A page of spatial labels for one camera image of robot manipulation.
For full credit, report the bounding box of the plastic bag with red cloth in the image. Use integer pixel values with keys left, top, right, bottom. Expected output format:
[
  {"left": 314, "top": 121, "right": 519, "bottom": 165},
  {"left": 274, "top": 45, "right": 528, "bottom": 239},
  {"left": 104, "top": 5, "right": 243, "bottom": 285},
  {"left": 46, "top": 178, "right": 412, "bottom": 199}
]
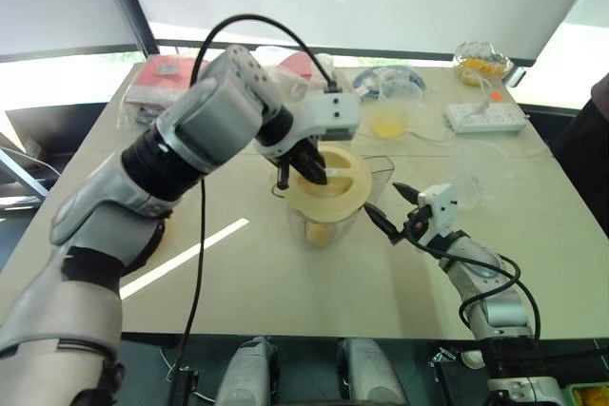
[{"left": 118, "top": 54, "right": 211, "bottom": 127}]

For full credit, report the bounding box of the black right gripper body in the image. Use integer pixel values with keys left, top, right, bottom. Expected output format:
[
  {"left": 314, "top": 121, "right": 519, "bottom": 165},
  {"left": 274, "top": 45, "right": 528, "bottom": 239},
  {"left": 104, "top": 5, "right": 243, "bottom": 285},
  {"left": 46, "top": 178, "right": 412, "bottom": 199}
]
[{"left": 401, "top": 205, "right": 430, "bottom": 245}]

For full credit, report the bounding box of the clear cup with yellow juice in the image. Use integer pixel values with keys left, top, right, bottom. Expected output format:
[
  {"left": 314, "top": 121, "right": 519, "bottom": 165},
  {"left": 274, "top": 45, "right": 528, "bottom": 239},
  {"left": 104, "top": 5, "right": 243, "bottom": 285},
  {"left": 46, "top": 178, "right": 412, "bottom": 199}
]
[{"left": 369, "top": 106, "right": 413, "bottom": 140}]

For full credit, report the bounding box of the small crinkled glass bowl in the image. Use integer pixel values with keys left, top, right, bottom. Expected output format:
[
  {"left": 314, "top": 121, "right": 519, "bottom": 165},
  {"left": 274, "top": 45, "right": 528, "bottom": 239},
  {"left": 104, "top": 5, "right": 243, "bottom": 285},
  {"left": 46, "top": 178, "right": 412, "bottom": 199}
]
[{"left": 453, "top": 40, "right": 516, "bottom": 87}]

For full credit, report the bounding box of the white power strip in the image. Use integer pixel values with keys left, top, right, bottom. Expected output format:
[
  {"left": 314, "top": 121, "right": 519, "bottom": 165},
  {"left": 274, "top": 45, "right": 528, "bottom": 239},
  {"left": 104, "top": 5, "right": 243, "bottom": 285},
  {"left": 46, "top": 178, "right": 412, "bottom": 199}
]
[{"left": 443, "top": 101, "right": 528, "bottom": 134}]

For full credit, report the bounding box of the clear bag with red item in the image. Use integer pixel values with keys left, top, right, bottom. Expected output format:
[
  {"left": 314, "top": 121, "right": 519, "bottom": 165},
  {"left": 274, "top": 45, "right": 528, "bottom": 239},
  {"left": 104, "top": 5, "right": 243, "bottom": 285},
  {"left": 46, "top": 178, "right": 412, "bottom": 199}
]
[{"left": 265, "top": 46, "right": 335, "bottom": 94}]

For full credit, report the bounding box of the clear bag of yellow snacks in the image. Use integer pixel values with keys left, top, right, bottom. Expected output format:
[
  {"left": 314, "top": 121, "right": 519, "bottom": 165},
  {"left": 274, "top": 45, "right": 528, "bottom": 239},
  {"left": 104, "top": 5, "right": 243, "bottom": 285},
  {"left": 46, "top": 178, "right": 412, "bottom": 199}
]
[{"left": 459, "top": 57, "right": 509, "bottom": 85}]

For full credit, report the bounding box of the small clear plastic bowl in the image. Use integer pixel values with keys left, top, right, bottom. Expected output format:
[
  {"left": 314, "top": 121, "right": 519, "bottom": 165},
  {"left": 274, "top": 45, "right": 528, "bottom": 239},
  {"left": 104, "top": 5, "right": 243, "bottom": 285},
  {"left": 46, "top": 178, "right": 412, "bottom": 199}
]
[{"left": 446, "top": 141, "right": 511, "bottom": 210}]

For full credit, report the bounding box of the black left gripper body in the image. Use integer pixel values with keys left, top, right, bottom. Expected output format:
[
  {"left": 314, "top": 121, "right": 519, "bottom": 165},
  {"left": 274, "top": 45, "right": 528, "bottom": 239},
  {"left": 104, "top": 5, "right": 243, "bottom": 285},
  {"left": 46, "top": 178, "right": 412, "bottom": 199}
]
[{"left": 279, "top": 136, "right": 322, "bottom": 170}]

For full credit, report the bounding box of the dark low cabinet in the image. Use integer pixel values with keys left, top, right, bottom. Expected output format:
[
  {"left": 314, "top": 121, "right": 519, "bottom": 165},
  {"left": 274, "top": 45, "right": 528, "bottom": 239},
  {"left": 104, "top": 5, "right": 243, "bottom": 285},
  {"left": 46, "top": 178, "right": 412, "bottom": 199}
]
[{"left": 3, "top": 103, "right": 111, "bottom": 161}]

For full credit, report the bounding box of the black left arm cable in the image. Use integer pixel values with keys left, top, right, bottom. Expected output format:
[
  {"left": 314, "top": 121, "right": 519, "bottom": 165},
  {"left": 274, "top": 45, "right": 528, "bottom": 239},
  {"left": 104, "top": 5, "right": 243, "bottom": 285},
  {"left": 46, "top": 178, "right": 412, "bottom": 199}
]
[{"left": 179, "top": 13, "right": 344, "bottom": 379}]

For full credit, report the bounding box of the blender jug with yellow lid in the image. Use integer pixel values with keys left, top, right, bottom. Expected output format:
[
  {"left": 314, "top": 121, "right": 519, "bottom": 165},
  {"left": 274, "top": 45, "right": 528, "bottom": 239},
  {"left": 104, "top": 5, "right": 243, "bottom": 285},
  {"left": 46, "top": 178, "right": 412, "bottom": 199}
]
[{"left": 272, "top": 153, "right": 396, "bottom": 251}]

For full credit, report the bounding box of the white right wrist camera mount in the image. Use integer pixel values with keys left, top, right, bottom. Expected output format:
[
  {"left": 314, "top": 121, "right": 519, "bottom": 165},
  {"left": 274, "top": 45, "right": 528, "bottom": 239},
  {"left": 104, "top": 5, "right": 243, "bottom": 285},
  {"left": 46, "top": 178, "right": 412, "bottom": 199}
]
[{"left": 413, "top": 183, "right": 460, "bottom": 246}]

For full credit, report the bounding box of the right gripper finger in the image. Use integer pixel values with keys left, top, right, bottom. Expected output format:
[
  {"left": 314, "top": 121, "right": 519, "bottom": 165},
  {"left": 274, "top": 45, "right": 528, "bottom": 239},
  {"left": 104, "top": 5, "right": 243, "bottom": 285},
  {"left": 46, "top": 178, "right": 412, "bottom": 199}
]
[
  {"left": 363, "top": 203, "right": 405, "bottom": 245},
  {"left": 391, "top": 182, "right": 421, "bottom": 205}
]

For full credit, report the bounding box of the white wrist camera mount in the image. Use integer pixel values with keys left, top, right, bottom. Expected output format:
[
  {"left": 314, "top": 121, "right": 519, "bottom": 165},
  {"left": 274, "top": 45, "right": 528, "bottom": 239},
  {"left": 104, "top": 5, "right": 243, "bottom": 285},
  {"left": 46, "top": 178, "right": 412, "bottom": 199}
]
[
  {"left": 413, "top": 183, "right": 460, "bottom": 246},
  {"left": 255, "top": 90, "right": 362, "bottom": 165}
]

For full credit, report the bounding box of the plastic bag with blue cable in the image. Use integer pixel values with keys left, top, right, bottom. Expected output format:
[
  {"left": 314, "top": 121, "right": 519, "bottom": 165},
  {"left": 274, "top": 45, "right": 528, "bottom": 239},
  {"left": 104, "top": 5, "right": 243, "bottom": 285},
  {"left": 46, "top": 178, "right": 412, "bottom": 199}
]
[{"left": 353, "top": 65, "right": 430, "bottom": 104}]

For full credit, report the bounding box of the grey metal frame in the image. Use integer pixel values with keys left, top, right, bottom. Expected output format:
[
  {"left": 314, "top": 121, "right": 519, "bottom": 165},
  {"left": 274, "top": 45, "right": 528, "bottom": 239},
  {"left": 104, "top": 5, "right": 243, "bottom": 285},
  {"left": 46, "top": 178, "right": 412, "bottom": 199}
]
[{"left": 0, "top": 145, "right": 62, "bottom": 210}]

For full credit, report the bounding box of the green plastic box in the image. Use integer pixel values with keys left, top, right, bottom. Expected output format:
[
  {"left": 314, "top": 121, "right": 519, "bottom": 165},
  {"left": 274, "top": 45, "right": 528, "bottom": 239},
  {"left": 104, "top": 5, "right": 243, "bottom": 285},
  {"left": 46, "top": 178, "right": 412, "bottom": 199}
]
[{"left": 566, "top": 382, "right": 609, "bottom": 406}]

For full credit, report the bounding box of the wide white roller blind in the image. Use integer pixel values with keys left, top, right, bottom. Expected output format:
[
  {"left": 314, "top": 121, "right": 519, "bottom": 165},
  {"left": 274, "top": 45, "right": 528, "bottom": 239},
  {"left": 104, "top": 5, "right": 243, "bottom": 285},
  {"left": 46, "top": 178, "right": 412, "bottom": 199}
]
[{"left": 118, "top": 0, "right": 592, "bottom": 68}]

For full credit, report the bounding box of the silver rounded robot leg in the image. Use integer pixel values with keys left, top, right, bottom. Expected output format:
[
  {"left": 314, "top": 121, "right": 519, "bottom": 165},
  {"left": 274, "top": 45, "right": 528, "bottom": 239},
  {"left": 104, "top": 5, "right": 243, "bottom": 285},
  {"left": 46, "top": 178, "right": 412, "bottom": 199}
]
[
  {"left": 337, "top": 338, "right": 411, "bottom": 406},
  {"left": 215, "top": 336, "right": 283, "bottom": 406}
]

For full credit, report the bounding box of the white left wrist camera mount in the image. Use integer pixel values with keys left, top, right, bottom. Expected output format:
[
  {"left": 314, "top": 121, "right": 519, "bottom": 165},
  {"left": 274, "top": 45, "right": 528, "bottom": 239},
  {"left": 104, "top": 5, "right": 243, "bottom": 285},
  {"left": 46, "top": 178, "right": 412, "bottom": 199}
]
[{"left": 255, "top": 90, "right": 362, "bottom": 165}]

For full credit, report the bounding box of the cream blender lid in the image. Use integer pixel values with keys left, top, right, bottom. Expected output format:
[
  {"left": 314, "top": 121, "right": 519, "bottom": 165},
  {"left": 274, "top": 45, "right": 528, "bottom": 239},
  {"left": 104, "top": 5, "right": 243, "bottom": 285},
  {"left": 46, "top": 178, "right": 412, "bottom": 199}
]
[{"left": 283, "top": 147, "right": 374, "bottom": 222}]

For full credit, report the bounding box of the white power cable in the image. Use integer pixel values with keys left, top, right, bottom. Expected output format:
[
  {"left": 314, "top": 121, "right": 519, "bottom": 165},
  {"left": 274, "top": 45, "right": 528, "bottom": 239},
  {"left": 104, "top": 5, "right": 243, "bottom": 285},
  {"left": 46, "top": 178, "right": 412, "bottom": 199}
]
[{"left": 358, "top": 68, "right": 499, "bottom": 146}]

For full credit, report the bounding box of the dark clothed person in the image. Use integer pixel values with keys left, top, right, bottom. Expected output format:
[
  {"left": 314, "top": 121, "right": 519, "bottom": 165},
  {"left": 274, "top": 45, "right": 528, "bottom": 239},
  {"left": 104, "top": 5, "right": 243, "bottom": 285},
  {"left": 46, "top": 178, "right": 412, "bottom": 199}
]
[{"left": 553, "top": 72, "right": 609, "bottom": 208}]

